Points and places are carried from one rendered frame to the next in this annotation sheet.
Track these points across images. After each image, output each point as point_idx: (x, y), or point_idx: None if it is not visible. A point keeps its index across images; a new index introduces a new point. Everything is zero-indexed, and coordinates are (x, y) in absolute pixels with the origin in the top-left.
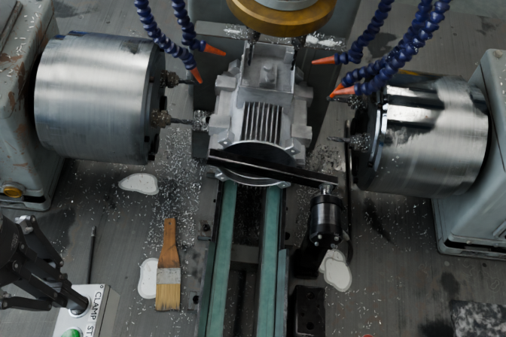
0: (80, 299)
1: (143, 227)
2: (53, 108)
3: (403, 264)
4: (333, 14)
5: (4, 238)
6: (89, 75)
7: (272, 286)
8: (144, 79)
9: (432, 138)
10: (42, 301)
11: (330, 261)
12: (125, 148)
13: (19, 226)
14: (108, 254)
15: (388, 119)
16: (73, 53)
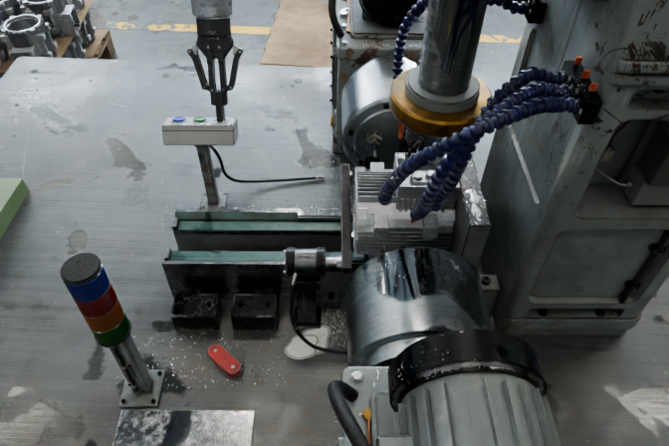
0: (219, 112)
1: (329, 204)
2: (352, 76)
3: (318, 412)
4: (530, 222)
5: (209, 24)
6: (375, 76)
7: (264, 259)
8: (380, 99)
9: (375, 299)
10: (204, 80)
11: (314, 339)
12: (342, 125)
13: (230, 44)
14: (304, 189)
15: (384, 255)
16: (391, 64)
